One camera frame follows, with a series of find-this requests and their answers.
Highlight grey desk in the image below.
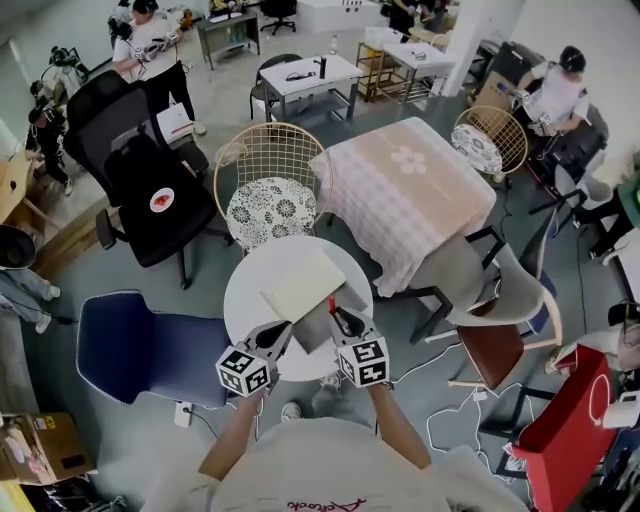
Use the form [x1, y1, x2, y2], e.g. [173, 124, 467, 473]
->
[195, 9, 261, 71]

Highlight white plate with red fruit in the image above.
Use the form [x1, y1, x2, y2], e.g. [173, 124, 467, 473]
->
[149, 187, 176, 214]

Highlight blue fabric chair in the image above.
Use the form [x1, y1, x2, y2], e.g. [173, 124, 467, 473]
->
[75, 288, 236, 409]

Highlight pink checked tablecloth table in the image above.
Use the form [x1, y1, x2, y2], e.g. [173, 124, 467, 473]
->
[309, 117, 497, 300]

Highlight wooden desk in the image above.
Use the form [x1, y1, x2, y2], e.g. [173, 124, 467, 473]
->
[0, 152, 64, 234]

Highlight black frame grey seat chair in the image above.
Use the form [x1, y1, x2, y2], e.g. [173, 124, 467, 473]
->
[374, 224, 507, 346]

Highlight person's grey trousers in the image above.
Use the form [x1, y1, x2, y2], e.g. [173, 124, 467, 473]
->
[309, 384, 384, 429]

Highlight floral round cushion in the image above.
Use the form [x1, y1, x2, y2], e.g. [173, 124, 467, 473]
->
[225, 178, 319, 252]
[450, 123, 504, 175]

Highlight person's left forearm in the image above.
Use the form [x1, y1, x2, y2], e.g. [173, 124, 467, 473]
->
[198, 387, 267, 485]

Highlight person's white shirt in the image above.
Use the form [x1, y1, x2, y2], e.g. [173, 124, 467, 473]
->
[142, 417, 531, 512]

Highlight gold metal rack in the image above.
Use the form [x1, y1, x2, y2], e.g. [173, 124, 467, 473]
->
[355, 41, 401, 104]

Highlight white box red stripe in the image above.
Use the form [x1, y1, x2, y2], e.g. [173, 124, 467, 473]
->
[156, 102, 197, 147]

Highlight white desk with shelf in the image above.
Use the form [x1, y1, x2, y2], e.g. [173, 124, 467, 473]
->
[259, 53, 365, 125]

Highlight red paper bag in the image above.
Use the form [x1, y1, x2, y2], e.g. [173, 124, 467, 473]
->
[512, 343, 619, 512]

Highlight person's right forearm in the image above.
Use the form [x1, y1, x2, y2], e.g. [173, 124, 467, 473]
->
[367, 380, 434, 471]

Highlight black plastic bin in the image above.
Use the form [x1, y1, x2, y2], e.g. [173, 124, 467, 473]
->
[529, 117, 610, 194]

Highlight grey shell armchair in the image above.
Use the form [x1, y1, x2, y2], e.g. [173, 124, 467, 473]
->
[442, 243, 565, 392]

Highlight white round table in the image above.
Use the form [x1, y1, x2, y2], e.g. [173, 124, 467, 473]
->
[223, 235, 375, 384]

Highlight black mesh office chair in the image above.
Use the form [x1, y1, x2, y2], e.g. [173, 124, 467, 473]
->
[63, 69, 220, 291]

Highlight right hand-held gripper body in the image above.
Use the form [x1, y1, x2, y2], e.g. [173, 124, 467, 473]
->
[332, 336, 391, 389]

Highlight gold wire chair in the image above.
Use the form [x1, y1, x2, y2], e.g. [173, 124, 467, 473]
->
[452, 105, 530, 176]
[213, 122, 335, 259]

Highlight black swivel chair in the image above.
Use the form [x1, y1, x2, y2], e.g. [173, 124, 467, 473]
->
[259, 0, 299, 36]

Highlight brown seat cushion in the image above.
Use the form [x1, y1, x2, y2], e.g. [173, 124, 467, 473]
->
[457, 319, 526, 392]

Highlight cardboard box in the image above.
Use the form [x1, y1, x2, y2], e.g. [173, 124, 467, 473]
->
[259, 248, 375, 357]
[0, 412, 97, 487]

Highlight small white table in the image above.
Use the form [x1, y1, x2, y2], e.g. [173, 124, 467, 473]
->
[382, 42, 457, 97]

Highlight white shell chair black legs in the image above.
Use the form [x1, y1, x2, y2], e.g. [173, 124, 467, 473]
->
[529, 163, 621, 231]

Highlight white counter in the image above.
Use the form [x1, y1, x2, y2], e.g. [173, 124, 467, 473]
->
[297, 0, 390, 34]

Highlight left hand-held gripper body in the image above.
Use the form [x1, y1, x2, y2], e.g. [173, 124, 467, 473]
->
[215, 340, 281, 399]

